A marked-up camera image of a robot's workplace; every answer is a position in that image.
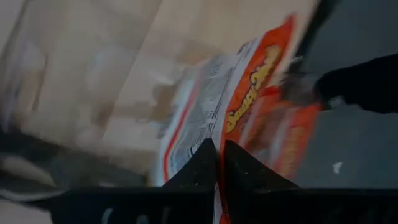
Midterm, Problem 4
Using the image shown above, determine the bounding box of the orange Maruchan ramen packet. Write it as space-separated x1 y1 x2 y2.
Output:
154 14 323 224

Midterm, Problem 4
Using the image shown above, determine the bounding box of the clear plastic bin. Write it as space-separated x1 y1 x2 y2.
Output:
0 0 165 194

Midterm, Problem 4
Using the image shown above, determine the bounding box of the black desk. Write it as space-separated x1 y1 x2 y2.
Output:
312 52 398 114

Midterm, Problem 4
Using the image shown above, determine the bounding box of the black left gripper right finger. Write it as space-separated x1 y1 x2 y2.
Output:
221 139 398 224

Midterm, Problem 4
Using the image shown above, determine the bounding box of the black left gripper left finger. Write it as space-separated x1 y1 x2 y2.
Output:
49 138 218 224

